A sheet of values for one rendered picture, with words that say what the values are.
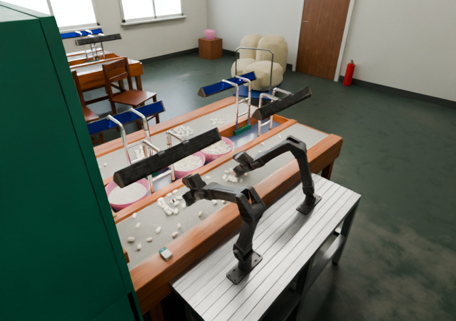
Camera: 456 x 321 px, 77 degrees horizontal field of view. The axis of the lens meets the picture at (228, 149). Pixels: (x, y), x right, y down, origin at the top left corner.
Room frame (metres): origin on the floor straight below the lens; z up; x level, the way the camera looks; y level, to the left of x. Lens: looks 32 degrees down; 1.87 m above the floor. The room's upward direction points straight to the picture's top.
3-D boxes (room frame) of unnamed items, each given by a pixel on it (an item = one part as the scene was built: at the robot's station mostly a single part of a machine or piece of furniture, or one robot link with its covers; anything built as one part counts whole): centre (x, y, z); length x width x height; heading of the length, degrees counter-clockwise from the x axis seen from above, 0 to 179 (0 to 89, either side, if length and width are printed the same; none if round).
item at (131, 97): (3.56, 1.25, 0.45); 0.44 x 0.44 x 0.91; 67
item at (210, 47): (7.40, 0.45, 0.32); 0.42 x 0.42 x 0.63; 47
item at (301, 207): (1.30, -0.49, 0.71); 0.20 x 0.07 x 0.08; 137
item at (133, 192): (1.31, 0.60, 0.71); 0.22 x 0.22 x 0.06
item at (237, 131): (2.26, -0.07, 0.90); 0.20 x 0.19 x 0.45; 135
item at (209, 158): (1.82, 0.09, 0.72); 0.27 x 0.27 x 0.10
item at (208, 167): (1.62, 0.06, 0.71); 1.81 x 0.05 x 0.11; 135
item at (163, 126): (2.13, 0.56, 0.67); 1.81 x 0.12 x 0.19; 135
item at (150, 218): (1.50, -0.07, 0.73); 1.81 x 0.30 x 0.02; 135
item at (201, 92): (2.31, -0.01, 1.08); 0.62 x 0.08 x 0.07; 135
